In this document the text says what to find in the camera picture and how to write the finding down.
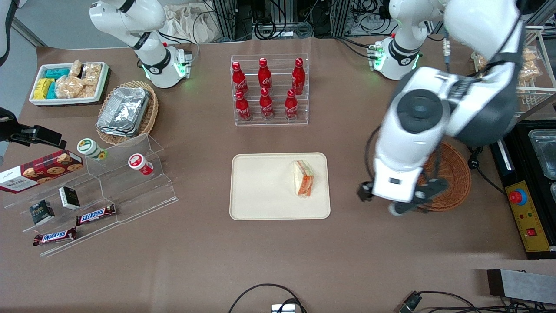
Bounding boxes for black power cable with plug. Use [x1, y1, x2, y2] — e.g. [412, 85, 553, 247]
[467, 146, 506, 195]

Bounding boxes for black cable coil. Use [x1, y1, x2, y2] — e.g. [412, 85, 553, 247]
[253, 17, 277, 40]

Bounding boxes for white rectangular snack bin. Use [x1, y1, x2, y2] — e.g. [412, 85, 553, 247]
[29, 62, 111, 107]

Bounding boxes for white wire basket rack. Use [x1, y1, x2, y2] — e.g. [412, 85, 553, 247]
[471, 26, 556, 116]

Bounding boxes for green lid cup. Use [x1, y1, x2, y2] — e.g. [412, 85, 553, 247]
[77, 138, 107, 162]

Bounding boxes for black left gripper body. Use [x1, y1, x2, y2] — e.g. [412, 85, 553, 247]
[357, 180, 449, 213]

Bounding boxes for black machine with yellow panel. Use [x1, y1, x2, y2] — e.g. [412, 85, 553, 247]
[486, 120, 556, 260]

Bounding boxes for small black box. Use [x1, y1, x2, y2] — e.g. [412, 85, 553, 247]
[59, 186, 81, 210]
[29, 199, 56, 226]

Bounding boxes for clear acrylic bottle rack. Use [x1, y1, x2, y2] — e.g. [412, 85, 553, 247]
[230, 54, 310, 127]

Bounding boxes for triangular sandwich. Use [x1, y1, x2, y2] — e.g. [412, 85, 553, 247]
[292, 160, 314, 198]

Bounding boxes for cream plastic serving tray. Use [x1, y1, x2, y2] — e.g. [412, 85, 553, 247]
[229, 152, 331, 221]

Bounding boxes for black looped cable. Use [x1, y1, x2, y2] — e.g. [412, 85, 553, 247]
[228, 283, 307, 313]

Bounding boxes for clear acrylic stepped stand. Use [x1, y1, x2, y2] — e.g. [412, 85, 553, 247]
[2, 163, 123, 258]
[85, 134, 179, 225]

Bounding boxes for red tartan cookie box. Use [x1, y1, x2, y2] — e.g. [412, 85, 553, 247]
[0, 150, 84, 194]

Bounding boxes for red lid cup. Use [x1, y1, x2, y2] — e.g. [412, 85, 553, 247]
[128, 153, 154, 176]

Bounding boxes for stacked aluminium foil containers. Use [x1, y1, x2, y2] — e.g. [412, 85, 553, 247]
[96, 87, 151, 137]

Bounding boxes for round brown wicker basket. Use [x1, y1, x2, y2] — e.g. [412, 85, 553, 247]
[415, 141, 472, 212]

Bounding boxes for grey rectangular block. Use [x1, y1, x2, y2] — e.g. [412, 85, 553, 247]
[486, 269, 556, 305]

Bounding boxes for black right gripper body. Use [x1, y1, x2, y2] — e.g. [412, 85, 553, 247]
[0, 108, 66, 149]

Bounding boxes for red cola bottle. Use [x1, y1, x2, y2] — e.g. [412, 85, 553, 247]
[259, 88, 275, 120]
[291, 57, 306, 95]
[232, 61, 249, 96]
[285, 89, 299, 120]
[235, 90, 252, 122]
[258, 58, 273, 93]

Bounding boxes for brown Snickers bar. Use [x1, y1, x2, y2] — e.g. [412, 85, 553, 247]
[76, 204, 116, 226]
[33, 227, 78, 247]

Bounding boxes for black cable with connector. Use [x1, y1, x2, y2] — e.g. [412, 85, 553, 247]
[399, 290, 556, 313]

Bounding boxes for oval light wicker basket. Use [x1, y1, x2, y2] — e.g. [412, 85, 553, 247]
[96, 80, 159, 146]

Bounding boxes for yellow snack packet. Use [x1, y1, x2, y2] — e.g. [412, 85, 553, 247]
[33, 78, 55, 100]

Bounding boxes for steel pan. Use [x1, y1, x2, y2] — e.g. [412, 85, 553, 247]
[528, 129, 556, 181]

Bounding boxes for cream cloth bag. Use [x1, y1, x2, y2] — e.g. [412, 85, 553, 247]
[163, 2, 226, 44]

